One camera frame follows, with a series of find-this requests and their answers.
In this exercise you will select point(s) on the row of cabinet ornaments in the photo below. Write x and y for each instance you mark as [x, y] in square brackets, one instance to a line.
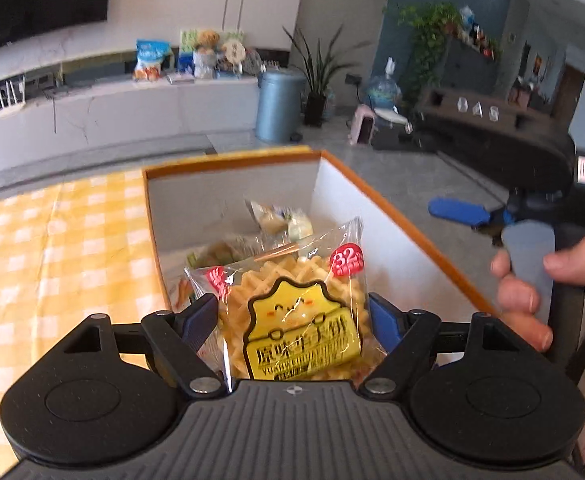
[477, 35]

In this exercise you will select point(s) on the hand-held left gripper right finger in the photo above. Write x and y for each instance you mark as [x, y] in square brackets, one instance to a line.
[383, 322]

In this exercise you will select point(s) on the round paper fan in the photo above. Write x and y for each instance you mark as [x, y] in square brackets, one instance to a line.
[234, 52]

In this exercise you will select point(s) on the blue water jug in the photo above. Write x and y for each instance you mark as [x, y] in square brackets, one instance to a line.
[385, 92]

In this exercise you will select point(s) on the yellow waffle biscuit packet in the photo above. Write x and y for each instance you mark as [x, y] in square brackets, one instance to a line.
[297, 330]

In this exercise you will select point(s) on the grey blue waste bin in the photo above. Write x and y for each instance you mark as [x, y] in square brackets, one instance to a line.
[278, 105]

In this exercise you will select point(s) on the brown bread packet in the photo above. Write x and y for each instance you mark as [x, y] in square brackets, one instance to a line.
[222, 252]

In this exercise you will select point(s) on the yellow checked tablecloth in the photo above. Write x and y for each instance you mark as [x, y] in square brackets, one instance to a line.
[47, 260]

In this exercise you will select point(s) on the patterned round fan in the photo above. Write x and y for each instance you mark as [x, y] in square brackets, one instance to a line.
[253, 61]

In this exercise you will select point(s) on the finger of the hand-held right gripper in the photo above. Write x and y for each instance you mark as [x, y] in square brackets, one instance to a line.
[460, 211]
[508, 216]

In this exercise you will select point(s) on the trailing vine plant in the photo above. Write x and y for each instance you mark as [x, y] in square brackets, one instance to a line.
[427, 25]

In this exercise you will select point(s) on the white marble television console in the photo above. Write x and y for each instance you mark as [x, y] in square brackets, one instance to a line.
[122, 120]

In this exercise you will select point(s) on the green white potato stick packet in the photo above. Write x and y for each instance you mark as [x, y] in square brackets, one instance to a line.
[277, 220]

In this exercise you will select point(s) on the white router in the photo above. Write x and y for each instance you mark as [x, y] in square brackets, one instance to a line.
[12, 105]

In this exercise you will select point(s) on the person's right hand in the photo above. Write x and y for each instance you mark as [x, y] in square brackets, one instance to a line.
[517, 297]

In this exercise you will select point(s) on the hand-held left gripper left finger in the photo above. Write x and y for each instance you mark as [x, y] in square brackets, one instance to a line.
[200, 322]

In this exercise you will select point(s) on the white round stool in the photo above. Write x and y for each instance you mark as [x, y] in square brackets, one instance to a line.
[395, 119]

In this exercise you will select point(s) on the dark grey cabinet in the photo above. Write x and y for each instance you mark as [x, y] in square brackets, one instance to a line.
[467, 70]

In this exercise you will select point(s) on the teddy bear bouquet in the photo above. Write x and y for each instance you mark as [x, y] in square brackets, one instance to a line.
[206, 55]

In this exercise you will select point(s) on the tall potted plant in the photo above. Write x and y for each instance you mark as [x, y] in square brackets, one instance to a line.
[316, 110]

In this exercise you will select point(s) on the orange cardboard box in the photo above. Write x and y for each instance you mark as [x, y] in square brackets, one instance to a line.
[372, 220]

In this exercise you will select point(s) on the large blue snack bag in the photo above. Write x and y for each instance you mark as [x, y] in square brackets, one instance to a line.
[150, 60]

